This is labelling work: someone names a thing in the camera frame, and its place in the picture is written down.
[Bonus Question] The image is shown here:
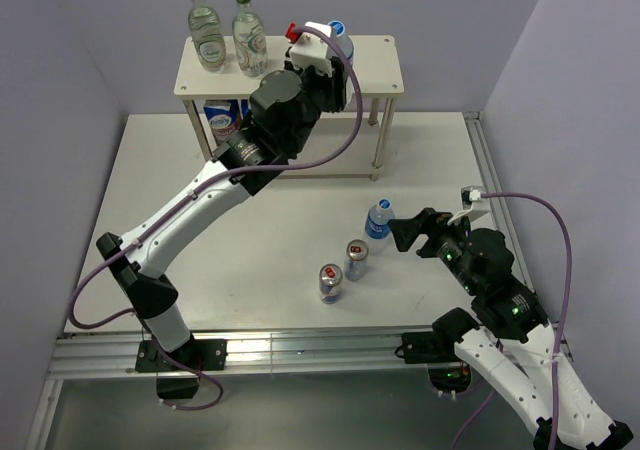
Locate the glass soda bottle green cap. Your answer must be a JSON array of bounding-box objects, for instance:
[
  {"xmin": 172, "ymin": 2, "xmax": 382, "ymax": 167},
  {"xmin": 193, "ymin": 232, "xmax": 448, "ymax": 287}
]
[{"xmin": 188, "ymin": 0, "xmax": 226, "ymax": 72}]

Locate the white two-tier shelf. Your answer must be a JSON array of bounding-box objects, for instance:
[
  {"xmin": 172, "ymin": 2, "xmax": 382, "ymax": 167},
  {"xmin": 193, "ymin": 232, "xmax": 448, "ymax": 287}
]
[{"xmin": 174, "ymin": 35, "xmax": 404, "ymax": 181}]

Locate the yellow pineapple juice carton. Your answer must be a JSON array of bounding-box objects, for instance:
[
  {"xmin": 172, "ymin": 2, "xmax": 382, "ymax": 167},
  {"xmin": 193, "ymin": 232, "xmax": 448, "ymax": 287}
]
[{"xmin": 240, "ymin": 99, "xmax": 250, "ymax": 118}]

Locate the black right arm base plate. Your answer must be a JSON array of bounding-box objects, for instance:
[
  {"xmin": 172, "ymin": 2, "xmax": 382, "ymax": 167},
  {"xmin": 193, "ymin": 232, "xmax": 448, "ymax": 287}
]
[{"xmin": 394, "ymin": 330, "xmax": 457, "ymax": 365}]

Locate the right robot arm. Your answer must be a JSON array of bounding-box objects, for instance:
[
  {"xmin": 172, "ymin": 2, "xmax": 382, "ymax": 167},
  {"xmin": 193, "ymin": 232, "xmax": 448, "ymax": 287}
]
[{"xmin": 389, "ymin": 208, "xmax": 633, "ymax": 449}]

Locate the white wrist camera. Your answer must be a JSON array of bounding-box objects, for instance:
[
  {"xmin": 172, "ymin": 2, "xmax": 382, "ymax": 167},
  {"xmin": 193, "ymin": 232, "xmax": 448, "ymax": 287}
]
[
  {"xmin": 447, "ymin": 186, "xmax": 491, "ymax": 226},
  {"xmin": 285, "ymin": 23, "xmax": 335, "ymax": 76}
]

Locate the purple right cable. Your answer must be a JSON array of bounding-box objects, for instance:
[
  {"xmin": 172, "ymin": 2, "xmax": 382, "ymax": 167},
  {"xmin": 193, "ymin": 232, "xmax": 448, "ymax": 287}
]
[{"xmin": 452, "ymin": 189, "xmax": 572, "ymax": 450}]

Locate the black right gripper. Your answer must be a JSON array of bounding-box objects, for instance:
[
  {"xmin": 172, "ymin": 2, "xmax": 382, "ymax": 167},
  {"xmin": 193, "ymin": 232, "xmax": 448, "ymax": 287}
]
[{"xmin": 386, "ymin": 205, "xmax": 481, "ymax": 293}]

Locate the silver blue energy drink can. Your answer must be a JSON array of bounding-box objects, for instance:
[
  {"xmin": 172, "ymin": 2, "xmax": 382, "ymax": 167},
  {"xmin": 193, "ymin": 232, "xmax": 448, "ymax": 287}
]
[{"xmin": 344, "ymin": 239, "xmax": 369, "ymax": 281}]

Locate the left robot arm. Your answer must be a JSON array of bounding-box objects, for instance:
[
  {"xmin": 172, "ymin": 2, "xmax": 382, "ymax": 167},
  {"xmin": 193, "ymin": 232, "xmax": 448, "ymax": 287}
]
[{"xmin": 97, "ymin": 57, "xmax": 347, "ymax": 369}]

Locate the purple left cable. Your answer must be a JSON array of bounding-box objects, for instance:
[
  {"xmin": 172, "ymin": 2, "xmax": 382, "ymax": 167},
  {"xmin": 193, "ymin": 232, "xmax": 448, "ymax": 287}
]
[{"xmin": 67, "ymin": 25, "xmax": 362, "ymax": 411}]

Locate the aluminium side rail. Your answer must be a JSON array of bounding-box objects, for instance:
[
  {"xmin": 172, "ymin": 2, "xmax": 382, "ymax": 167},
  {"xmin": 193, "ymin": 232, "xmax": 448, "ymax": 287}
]
[{"xmin": 463, "ymin": 112, "xmax": 512, "ymax": 234}]

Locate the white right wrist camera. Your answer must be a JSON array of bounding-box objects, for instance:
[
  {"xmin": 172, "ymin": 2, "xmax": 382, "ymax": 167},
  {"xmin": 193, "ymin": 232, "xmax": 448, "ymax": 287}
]
[{"xmin": 447, "ymin": 186, "xmax": 491, "ymax": 226}]

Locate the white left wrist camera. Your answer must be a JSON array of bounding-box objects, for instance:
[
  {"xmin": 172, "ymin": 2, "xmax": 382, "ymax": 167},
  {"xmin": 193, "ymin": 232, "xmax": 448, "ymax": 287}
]
[{"xmin": 285, "ymin": 23, "xmax": 335, "ymax": 76}]

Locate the purple grape juice carton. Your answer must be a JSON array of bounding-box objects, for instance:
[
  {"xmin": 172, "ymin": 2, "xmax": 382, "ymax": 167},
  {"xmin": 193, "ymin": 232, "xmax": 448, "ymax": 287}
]
[{"xmin": 203, "ymin": 100, "xmax": 242, "ymax": 145}]

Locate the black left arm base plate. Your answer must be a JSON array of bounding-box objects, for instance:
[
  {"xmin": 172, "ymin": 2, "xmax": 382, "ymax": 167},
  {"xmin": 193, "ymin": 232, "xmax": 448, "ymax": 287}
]
[{"xmin": 135, "ymin": 339, "xmax": 227, "ymax": 373}]

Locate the water bottle blue label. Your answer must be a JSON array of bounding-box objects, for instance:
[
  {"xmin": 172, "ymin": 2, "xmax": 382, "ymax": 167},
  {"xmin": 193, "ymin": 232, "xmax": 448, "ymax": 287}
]
[
  {"xmin": 327, "ymin": 20, "xmax": 354, "ymax": 65},
  {"xmin": 363, "ymin": 199, "xmax": 395, "ymax": 255}
]

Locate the purple cable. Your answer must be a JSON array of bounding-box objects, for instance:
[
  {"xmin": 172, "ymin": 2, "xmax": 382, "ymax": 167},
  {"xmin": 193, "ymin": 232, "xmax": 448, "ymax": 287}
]
[
  {"xmin": 452, "ymin": 189, "xmax": 572, "ymax": 450},
  {"xmin": 67, "ymin": 25, "xmax": 362, "ymax": 411}
]

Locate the aluminium mounting rail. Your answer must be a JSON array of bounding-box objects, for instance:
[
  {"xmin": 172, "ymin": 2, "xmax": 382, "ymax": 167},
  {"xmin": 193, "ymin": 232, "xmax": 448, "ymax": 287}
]
[{"xmin": 45, "ymin": 328, "xmax": 409, "ymax": 380}]

